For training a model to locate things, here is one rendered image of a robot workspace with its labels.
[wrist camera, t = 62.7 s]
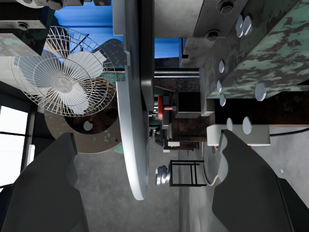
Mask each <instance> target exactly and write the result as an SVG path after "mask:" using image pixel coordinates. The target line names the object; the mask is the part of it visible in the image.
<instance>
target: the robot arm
mask: <svg viewBox="0 0 309 232"><path fill-rule="evenodd" d="M217 151H218V152H220V155H221V160H220V164H219V169H218V176H219V178H220V180H221V183H220V184H219V185H217V186H216V187H215V190H214V194H213V199H212V204H211V209H210V213H209V219H208V225H207V231H206V232H309V209H308V207H307V206H306V205H305V203H304V202H303V201H302V200H301V198H300V197H299V196H298V194H297V193H296V192H295V191H294V189H293V188H292V187H291V186H290V184H289V183H288V182H287V180H286V179H283V178H279V177H278V176H277V175H276V173H275V172H274V171H273V169H272V168H271V167H270V166H269V165H268V163H267V162H266V161H265V160H264V159H263V158H262V157H261V156H260V155H259V154H257V153H256V152H255V151H254V150H253V149H252V148H251V147H250V146H248V145H247V144H246V143H245V142H244V141H243V140H241V139H240V138H239V137H238V136H236V135H235V134H234V133H233V132H232V131H230V130H228V129H224V130H223V129H221V134H220V139H219V144H218V150H217ZM77 154H78V152H77V148H76V143H75V138H74V133H73V132H66V133H64V134H62V135H61V136H60V137H59V138H58V139H56V140H55V141H54V142H53V143H52V144H50V145H49V146H48V147H47V148H46V149H45V150H43V151H42V152H41V153H40V154H39V155H38V156H37V157H36V158H35V159H34V160H33V161H32V162H31V163H30V164H29V165H28V166H27V167H26V168H25V169H24V170H23V171H22V172H21V174H20V175H19V176H18V177H17V179H16V180H15V181H14V183H13V184H12V185H9V186H5V187H4V188H3V189H2V190H1V192H0V232H89V227H88V222H87V217H86V213H85V209H84V205H83V202H82V198H81V195H80V191H79V190H78V189H76V188H74V185H75V183H76V181H77V179H78V176H77V172H76V169H75V165H74V158H75V155H77Z"/></svg>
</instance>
